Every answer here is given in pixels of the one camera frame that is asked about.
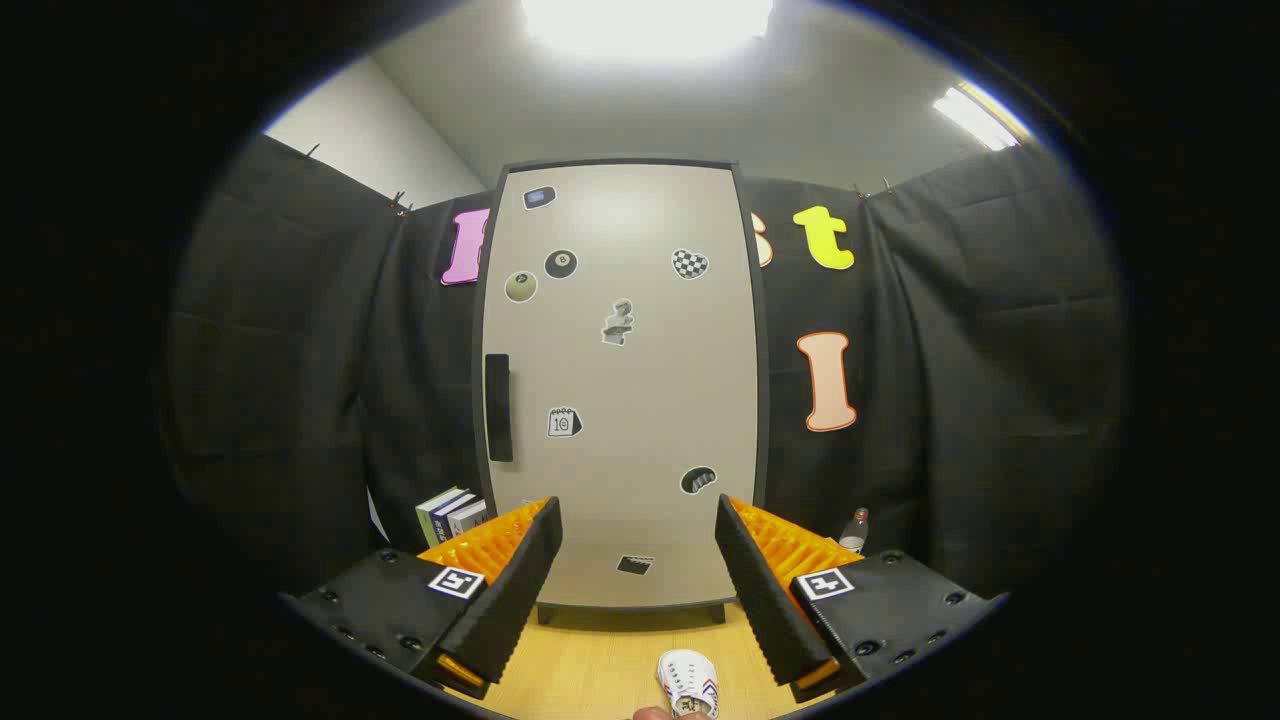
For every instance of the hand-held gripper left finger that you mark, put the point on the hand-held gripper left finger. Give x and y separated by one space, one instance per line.
515 600

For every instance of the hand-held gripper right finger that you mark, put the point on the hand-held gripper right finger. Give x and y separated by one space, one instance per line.
765 600

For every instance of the white striped shoe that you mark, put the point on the white striped shoe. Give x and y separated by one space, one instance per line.
685 675

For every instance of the dark grey shoe cabinet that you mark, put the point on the dark grey shoe cabinet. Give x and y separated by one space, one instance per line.
763 420

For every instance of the beige shoe cabinet door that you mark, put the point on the beige shoe cabinet door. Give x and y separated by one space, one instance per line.
640 420

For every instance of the white book with dark cover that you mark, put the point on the white book with dark cover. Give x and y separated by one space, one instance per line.
468 517

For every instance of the dark blue book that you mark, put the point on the dark blue book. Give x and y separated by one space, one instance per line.
441 524

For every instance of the small white bottle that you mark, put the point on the small white bottle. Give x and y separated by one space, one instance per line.
853 535

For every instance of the white paper sheet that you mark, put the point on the white paper sheet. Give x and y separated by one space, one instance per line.
375 518

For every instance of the black backdrop cloth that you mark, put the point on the black backdrop cloth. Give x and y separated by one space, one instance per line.
300 350

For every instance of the narrow ceiling light strip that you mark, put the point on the narrow ceiling light strip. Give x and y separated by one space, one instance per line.
975 115

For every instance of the large ceiling light panel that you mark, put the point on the large ceiling light panel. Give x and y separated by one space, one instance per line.
645 25

